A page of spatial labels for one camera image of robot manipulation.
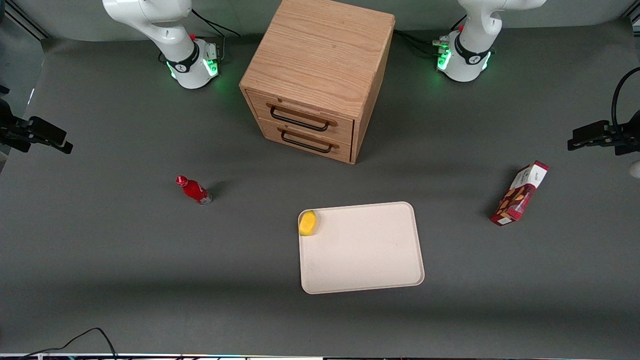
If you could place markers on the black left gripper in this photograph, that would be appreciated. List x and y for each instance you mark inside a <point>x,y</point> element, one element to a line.
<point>621,135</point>

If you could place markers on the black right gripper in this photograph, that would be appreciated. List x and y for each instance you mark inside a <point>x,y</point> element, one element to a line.
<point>15,131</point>

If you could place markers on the red cookie box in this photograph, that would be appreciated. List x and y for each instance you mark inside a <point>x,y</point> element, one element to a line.
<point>519,194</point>

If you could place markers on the beige rectangular tray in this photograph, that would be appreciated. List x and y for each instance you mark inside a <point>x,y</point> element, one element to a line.
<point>365,250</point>

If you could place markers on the red plastic bottle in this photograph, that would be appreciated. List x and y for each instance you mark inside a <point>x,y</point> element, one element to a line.
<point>195,190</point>

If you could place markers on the dark grey table mat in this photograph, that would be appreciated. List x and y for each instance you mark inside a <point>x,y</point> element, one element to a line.
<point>150,260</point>

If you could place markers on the wooden drawer front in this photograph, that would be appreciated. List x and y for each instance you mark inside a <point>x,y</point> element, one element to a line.
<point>300,116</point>
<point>305,141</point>

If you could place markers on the yellow lemon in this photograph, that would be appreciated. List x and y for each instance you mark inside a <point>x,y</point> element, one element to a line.
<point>307,223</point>

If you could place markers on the wooden two-drawer cabinet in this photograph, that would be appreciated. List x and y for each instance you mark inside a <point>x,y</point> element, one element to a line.
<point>325,50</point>

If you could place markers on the aluminium frame rail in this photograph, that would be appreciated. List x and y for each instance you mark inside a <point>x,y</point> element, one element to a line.
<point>25,19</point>

